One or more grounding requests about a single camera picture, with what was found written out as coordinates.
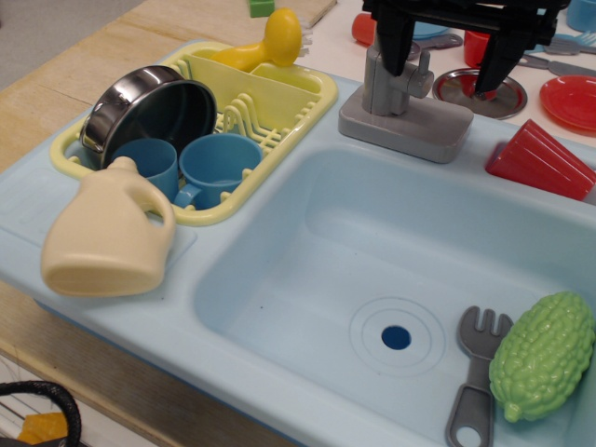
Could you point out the steel pot lid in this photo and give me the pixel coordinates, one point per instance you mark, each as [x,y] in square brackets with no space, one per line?
[459,87]

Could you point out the yellow dish brush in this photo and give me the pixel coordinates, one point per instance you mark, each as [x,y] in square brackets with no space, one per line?
[284,41]

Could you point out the red bowl background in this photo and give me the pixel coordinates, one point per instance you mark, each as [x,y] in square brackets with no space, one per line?
[475,44]

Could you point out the red plastic plate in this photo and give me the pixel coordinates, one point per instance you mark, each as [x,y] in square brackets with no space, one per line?
[570,101]

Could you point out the blue plate background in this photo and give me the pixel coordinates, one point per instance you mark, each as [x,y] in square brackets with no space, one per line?
[423,30]

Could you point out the grey toy spatula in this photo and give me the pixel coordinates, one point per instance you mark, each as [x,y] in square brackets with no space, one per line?
[571,46]

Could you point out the green block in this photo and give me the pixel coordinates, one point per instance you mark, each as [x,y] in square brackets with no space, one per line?
[261,8]

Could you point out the grey toy fork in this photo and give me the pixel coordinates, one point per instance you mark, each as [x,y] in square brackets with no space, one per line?
[479,333]

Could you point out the orange paper piece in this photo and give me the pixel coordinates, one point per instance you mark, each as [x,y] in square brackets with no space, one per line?
[38,428]

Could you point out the blue cup background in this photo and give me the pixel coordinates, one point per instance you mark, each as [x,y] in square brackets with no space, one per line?
[581,15]

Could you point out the blue cup left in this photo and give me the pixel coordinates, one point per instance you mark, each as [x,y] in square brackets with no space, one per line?
[156,160]

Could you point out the steel cooking pot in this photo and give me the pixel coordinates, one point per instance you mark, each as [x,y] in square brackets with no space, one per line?
[152,102]

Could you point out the grey toy spoon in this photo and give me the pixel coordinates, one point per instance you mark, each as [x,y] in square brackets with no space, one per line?
[555,67]

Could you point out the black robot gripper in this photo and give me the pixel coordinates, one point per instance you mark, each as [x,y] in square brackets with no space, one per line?
[513,27]

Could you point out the grey toy faucet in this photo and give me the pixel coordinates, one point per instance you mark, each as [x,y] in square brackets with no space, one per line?
[394,112]

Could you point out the red plastic cup lying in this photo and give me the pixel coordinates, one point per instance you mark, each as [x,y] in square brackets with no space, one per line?
[534,158]

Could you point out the cream detergent bottle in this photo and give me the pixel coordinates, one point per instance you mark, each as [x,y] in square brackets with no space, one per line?
[112,239]

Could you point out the red cup background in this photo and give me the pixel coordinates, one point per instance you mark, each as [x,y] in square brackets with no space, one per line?
[363,28]

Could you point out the blue cup with handle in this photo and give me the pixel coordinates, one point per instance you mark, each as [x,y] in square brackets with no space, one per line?
[212,165]

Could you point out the green bitter melon toy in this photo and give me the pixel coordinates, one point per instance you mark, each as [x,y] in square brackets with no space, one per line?
[541,361]

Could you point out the light blue toy sink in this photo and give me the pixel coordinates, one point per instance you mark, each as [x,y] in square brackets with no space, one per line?
[327,306]

